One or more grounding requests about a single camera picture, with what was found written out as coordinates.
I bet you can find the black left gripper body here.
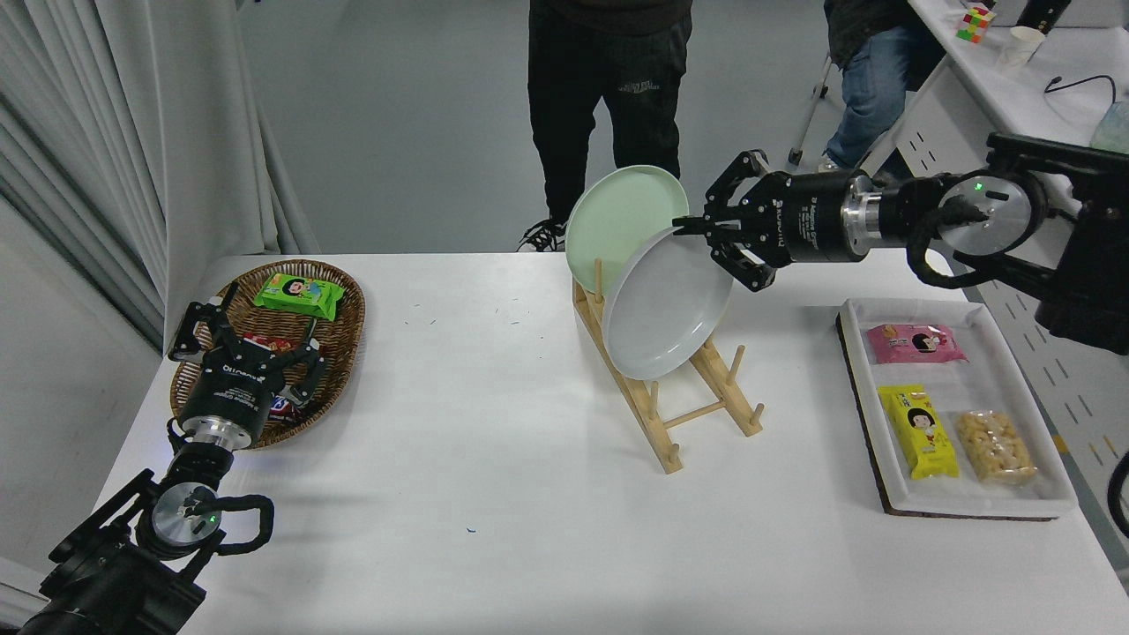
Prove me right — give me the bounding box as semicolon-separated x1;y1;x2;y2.
176;347;289;439

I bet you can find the brown wicker basket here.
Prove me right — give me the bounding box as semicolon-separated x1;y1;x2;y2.
169;258;367;451

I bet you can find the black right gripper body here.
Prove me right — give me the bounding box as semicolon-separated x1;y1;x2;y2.
763;171;853;266

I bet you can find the translucent green bottle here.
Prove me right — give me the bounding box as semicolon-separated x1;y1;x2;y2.
1088;99;1129;155

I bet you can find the clear bag of puffed snacks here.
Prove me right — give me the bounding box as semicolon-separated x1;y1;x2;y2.
955;409;1039;487

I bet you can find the black object on desk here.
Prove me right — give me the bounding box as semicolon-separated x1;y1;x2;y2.
1014;0;1073;34

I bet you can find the colourful puzzle cube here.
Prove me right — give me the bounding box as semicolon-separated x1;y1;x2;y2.
955;4;998;43

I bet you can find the wooden plate rack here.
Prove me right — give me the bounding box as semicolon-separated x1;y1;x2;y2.
572;258;766;474

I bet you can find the yellow snack pack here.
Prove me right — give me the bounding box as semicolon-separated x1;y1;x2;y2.
878;385;960;482

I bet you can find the pale green plate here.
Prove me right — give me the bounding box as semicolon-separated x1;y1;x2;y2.
564;165;691;292

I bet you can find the white paper cup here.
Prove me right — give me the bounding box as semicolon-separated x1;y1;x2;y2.
995;26;1046;74

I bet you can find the standing person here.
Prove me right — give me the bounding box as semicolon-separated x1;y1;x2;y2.
518;0;694;254

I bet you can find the grey plate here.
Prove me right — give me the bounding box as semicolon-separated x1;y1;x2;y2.
602;226;735;382

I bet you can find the grey curtain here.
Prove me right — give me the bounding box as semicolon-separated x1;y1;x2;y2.
0;0;320;354

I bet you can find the white desk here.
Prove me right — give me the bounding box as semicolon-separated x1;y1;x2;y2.
860;0;1129;570

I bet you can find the seated person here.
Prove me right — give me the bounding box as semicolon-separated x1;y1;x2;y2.
816;0;949;177

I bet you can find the red snack bar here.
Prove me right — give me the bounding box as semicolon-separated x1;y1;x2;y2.
243;332;318;354

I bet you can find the white tray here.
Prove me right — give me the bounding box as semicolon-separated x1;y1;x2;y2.
838;297;1081;518

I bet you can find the white chair leg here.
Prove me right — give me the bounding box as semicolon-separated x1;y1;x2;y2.
788;53;837;167

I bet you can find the green snack pack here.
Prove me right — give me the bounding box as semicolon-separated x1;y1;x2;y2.
254;272;347;323

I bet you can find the black cable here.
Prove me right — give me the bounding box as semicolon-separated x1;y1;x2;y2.
1043;74;1118;107

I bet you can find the pink snack pack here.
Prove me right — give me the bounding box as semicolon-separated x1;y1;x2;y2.
866;323;968;365

